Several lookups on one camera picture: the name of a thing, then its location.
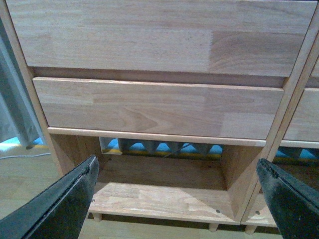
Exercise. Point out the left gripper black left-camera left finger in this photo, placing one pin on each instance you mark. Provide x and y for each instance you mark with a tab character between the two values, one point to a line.
59	211

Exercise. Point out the wooden shelf unit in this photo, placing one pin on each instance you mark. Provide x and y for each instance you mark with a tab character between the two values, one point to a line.
294	86
163	176

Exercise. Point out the upper left wooden drawer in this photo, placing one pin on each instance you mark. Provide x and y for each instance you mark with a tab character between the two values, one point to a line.
239	37

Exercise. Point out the grey curtain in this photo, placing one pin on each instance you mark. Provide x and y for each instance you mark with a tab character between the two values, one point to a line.
17	115

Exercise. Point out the left wooden shelf unit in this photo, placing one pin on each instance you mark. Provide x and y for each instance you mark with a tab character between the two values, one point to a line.
163	176

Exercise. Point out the right wooden shelf unit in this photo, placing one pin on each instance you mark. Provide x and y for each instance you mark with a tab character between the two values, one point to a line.
294	86

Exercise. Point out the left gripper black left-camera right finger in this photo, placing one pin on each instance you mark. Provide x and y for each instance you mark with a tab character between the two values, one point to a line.
293	204

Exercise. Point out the lower left wooden drawer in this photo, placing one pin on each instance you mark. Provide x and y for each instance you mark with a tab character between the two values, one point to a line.
159	108

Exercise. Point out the wooden drawer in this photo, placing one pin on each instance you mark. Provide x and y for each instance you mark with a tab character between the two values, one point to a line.
159	108
239	37

